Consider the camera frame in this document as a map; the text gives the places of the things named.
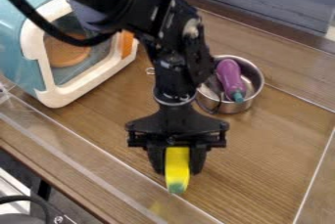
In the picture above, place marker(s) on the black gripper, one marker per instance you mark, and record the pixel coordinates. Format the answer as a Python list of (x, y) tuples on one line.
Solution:
[(177, 126)]

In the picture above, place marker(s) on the yellow toy banana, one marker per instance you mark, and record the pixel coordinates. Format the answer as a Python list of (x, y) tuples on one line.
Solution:
[(177, 169)]

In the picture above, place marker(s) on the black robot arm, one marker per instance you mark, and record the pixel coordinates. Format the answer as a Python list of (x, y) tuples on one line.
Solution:
[(167, 28)]

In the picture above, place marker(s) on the clear acrylic barrier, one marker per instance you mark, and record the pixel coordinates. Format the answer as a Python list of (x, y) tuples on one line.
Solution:
[(102, 184)]

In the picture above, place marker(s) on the purple toy eggplant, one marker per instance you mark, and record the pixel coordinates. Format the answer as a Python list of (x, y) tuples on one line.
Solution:
[(229, 75)]

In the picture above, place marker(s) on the orange microwave turntable plate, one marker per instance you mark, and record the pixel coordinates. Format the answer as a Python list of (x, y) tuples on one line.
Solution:
[(63, 54)]

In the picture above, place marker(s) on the blue toy microwave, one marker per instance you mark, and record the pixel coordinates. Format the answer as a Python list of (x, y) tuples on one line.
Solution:
[(56, 85)]

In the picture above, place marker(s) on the silver pot with wire handle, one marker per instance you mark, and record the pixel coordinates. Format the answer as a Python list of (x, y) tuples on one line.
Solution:
[(248, 100)]

